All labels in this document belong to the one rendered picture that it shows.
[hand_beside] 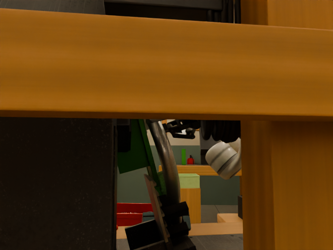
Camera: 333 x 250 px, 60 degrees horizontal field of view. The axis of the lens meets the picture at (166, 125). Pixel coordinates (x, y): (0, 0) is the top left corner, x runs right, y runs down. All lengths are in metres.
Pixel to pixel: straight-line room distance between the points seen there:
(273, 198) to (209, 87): 0.15
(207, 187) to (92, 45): 6.09
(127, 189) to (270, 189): 6.09
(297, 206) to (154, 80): 0.21
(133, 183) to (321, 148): 6.07
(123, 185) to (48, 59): 6.17
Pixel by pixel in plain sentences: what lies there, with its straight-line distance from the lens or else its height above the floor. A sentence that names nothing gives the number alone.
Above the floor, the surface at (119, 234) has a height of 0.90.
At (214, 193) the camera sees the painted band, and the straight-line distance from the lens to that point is 6.34.
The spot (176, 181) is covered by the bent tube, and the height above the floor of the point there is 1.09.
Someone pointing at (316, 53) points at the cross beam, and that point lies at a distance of 0.33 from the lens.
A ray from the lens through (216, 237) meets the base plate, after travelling 0.91.
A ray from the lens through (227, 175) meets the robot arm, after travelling 0.91.
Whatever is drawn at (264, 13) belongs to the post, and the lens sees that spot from 0.39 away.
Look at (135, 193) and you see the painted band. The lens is 6.39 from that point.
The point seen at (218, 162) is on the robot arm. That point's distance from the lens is 0.91.
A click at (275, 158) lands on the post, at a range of 0.35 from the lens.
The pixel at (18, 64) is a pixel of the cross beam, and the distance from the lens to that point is 0.28.
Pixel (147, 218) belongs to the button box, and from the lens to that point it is 0.95.
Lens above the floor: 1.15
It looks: 5 degrees up
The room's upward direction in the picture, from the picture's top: straight up
